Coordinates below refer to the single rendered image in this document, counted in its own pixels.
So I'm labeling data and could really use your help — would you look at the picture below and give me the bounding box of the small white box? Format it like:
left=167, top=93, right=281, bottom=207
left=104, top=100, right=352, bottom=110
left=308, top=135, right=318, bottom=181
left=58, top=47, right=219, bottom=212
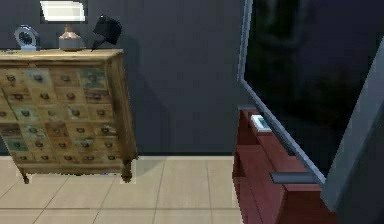
left=250, top=114, right=273, bottom=133

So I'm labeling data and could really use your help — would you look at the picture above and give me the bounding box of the red wooden television stand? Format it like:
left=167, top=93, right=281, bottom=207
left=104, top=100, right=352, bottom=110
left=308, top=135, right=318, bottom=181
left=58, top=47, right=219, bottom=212
left=232, top=105, right=338, bottom=224

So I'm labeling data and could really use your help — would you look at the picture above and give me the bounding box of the black angular object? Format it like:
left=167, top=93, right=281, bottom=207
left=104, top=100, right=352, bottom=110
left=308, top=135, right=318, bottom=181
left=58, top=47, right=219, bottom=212
left=90, top=14, right=123, bottom=53

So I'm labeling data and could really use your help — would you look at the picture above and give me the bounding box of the large black television set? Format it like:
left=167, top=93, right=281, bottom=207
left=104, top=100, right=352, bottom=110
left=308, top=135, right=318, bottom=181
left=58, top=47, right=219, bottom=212
left=236, top=0, right=384, bottom=224

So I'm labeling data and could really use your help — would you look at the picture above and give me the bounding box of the wooden chest of drawers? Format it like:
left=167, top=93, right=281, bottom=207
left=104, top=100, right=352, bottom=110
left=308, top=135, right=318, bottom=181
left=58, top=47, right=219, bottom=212
left=0, top=48, right=139, bottom=185

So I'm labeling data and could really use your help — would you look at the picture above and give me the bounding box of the table lamp with white shade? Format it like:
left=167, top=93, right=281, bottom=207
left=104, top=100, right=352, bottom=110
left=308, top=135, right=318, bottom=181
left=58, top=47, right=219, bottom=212
left=39, top=0, right=89, bottom=52

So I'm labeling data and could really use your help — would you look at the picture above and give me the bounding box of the round grey desk clock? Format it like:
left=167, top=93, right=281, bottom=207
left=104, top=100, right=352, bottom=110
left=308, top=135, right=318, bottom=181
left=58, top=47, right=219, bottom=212
left=13, top=24, right=41, bottom=52

